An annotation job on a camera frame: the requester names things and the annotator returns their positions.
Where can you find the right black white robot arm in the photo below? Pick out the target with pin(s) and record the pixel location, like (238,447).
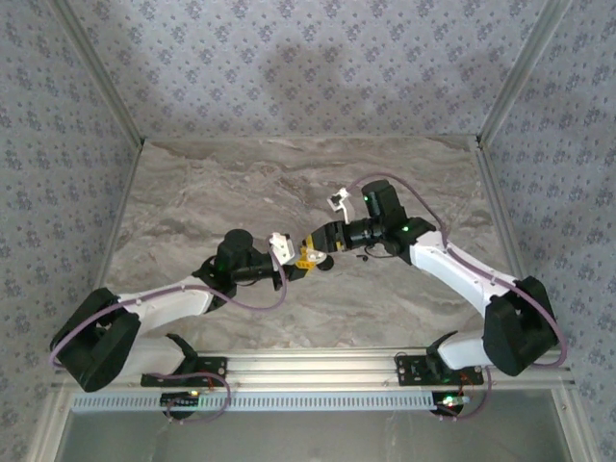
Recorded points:
(452,274)

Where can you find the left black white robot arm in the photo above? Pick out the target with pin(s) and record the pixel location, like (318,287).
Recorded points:
(163,300)

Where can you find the black board with green light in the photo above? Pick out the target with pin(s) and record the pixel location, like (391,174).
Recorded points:
(450,409)
(180,399)

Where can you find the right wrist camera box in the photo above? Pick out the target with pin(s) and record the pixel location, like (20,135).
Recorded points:
(344,204)

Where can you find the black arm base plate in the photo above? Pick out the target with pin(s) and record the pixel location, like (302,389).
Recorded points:
(409,370)
(221,363)

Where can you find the aluminium mounting rail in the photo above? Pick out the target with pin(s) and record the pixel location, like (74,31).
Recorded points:
(313,370)

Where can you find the aluminium side rail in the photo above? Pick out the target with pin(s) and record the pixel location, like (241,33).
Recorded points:
(124,192)
(495,192)

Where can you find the aluminium frame post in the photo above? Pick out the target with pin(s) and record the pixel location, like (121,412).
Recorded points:
(521,72)
(100,72)

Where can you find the aluminium frame leg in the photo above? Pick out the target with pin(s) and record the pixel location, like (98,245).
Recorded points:
(575,433)
(48,433)

